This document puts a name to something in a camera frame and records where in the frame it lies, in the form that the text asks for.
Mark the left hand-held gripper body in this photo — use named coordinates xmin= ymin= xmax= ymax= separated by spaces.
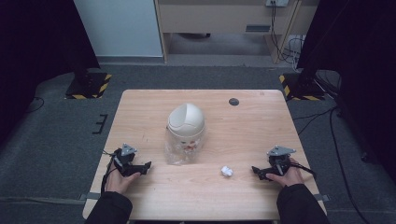
xmin=112 ymin=143 xmax=148 ymax=178

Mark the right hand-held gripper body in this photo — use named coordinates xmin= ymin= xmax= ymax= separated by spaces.
xmin=257 ymin=145 xmax=297 ymax=181

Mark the white paper ball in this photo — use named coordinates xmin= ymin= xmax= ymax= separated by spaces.
xmin=220 ymin=165 xmax=234 ymax=178

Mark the white desktop trash can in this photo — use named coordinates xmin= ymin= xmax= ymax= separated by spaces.
xmin=163 ymin=103 xmax=206 ymax=166

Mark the person's right hand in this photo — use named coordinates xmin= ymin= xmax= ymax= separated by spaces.
xmin=265 ymin=157 xmax=305 ymax=189

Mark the person's left hand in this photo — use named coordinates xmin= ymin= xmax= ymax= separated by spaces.
xmin=104 ymin=163 xmax=142 ymax=195

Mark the black stand base striped edge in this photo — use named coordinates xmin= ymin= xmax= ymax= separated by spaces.
xmin=278 ymin=72 xmax=326 ymax=102
xmin=64 ymin=72 xmax=113 ymax=101

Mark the black curtain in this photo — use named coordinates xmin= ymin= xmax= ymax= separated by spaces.
xmin=296 ymin=0 xmax=396 ymax=181
xmin=0 ymin=0 xmax=101 ymax=147

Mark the white cabinet panel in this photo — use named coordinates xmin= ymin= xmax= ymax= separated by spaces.
xmin=73 ymin=0 xmax=164 ymax=58

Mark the beige wooden desk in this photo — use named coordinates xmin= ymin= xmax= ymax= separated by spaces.
xmin=154 ymin=0 xmax=321 ymax=64

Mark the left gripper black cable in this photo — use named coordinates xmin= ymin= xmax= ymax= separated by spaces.
xmin=100 ymin=149 xmax=123 ymax=194

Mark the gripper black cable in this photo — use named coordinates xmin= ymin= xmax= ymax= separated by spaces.
xmin=290 ymin=161 xmax=318 ymax=181
xmin=100 ymin=149 xmax=123 ymax=194

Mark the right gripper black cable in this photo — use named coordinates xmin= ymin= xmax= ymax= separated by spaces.
xmin=290 ymin=161 xmax=318 ymax=181

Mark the thin black floor cable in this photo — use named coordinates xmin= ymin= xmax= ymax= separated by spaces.
xmin=25 ymin=96 xmax=45 ymax=114

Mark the bundle of hanging black cables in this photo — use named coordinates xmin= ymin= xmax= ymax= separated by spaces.
xmin=269 ymin=0 xmax=306 ymax=64

